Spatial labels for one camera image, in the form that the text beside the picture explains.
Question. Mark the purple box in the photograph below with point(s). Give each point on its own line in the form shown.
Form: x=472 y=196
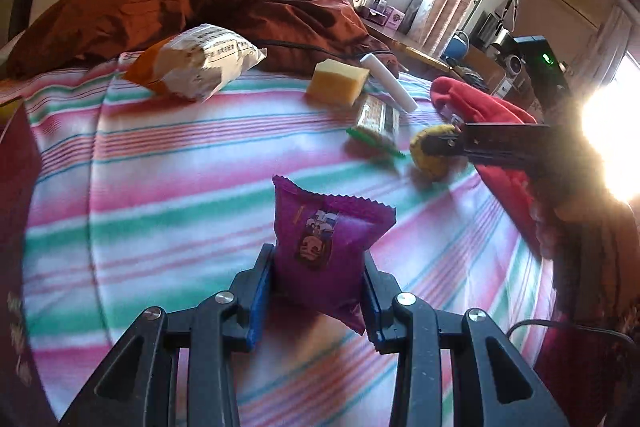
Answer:
x=393 y=18

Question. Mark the wooden desk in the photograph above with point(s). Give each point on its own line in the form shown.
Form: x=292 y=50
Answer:
x=425 y=54

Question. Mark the purple snack packet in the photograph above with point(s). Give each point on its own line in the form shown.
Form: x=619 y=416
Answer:
x=320 y=247

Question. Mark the white tube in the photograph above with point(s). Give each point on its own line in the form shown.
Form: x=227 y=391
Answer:
x=390 y=82

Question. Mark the yellow round ball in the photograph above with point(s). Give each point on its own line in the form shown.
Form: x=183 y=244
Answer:
x=430 y=163

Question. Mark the yellow sponge block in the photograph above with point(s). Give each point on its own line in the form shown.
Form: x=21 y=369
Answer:
x=337 y=82

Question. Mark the orange and white snack bag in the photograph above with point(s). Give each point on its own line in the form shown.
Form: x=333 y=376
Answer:
x=195 y=62

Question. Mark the maroon quilt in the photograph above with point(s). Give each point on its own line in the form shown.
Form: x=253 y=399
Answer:
x=175 y=2

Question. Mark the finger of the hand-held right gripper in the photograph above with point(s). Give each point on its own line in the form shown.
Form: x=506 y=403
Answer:
x=442 y=144

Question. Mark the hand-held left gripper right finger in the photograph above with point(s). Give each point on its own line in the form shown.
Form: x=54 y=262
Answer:
x=372 y=307

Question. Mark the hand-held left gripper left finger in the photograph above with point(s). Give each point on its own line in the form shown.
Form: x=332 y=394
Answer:
x=257 y=307

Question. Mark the silver speaker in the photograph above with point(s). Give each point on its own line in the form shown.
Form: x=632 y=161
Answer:
x=513 y=65

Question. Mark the red cloth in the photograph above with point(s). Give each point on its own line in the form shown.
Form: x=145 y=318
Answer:
x=480 y=107

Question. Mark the pink green striped blanket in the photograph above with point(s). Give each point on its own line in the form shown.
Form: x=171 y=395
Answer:
x=175 y=187

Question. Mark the green-edged snack packet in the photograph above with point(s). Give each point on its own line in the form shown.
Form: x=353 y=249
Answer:
x=377 y=119

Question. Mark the black device with green light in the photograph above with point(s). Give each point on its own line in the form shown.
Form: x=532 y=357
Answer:
x=540 y=62

